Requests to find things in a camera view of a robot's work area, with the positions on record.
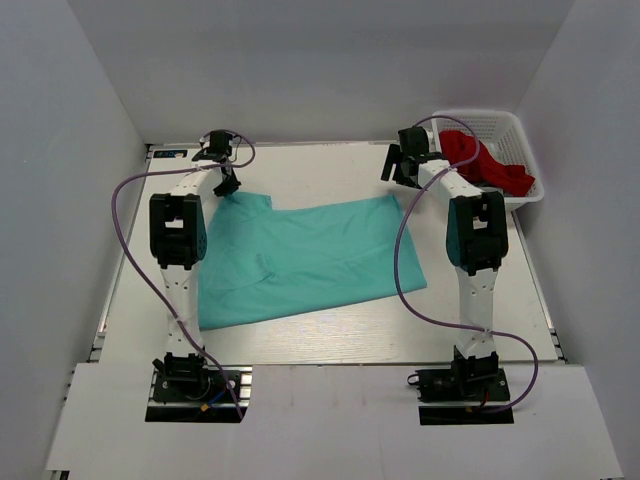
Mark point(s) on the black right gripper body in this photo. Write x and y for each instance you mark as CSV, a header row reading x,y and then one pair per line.
x,y
404,158

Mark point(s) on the teal t shirt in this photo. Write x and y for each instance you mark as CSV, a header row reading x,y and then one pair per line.
x,y
262,263

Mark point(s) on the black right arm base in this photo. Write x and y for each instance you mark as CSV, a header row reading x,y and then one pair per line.
x,y
468,392

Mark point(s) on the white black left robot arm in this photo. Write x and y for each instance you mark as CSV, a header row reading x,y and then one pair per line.
x,y
178,234

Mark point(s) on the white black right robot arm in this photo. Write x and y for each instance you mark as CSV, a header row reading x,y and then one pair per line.
x,y
476,238

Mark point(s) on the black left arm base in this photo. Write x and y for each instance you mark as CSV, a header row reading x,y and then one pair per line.
x,y
189,390

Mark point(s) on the dark label sticker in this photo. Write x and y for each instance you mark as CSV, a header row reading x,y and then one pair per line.
x,y
171,153

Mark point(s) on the white plastic basket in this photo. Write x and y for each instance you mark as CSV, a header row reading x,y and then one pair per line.
x,y
502,134

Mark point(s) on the grey t shirt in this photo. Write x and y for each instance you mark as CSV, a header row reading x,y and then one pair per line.
x,y
487,187

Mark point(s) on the red t shirt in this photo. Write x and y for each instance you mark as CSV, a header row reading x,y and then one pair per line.
x,y
458,146

